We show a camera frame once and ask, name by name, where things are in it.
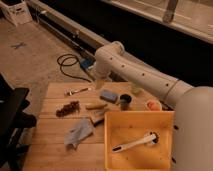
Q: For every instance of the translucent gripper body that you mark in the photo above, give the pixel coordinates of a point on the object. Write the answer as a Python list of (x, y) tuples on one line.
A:
[(99, 82)]

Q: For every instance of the silver metal fork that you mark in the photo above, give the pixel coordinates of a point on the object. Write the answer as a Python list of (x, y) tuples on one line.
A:
[(69, 93)]

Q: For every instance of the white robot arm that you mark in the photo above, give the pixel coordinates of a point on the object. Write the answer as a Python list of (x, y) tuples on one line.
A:
[(192, 147)]

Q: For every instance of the yellow plastic tray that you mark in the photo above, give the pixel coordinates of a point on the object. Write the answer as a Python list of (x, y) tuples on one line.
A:
[(126, 126)]

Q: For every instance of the blue sponge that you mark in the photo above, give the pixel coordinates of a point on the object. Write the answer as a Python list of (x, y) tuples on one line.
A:
[(108, 96)]

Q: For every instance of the blue power box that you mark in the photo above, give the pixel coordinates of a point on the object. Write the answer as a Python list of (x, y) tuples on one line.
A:
[(86, 64)]

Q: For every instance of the yellow banana toy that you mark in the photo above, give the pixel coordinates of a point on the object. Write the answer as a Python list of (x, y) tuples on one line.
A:
[(93, 106)]

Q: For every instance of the dark cup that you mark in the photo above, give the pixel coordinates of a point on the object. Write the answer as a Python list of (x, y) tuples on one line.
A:
[(125, 101)]

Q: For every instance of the brown grape bunch toy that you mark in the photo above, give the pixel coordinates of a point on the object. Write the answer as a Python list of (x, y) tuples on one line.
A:
[(67, 109)]

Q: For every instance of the green plastic cup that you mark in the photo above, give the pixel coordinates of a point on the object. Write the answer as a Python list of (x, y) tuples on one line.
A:
[(135, 89)]

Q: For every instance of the grey blue cloth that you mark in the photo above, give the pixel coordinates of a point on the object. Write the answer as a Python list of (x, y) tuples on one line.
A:
[(79, 132)]

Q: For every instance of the orange bowl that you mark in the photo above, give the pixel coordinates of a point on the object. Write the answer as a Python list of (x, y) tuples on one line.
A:
[(153, 105)]

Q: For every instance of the white dish brush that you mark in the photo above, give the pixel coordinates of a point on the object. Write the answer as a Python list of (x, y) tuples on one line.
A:
[(151, 137)]

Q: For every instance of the black chair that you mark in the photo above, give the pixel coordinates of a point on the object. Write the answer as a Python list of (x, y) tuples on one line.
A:
[(13, 120)]

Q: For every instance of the white cardboard box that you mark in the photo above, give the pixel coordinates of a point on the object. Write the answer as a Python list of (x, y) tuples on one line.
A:
[(17, 14)]

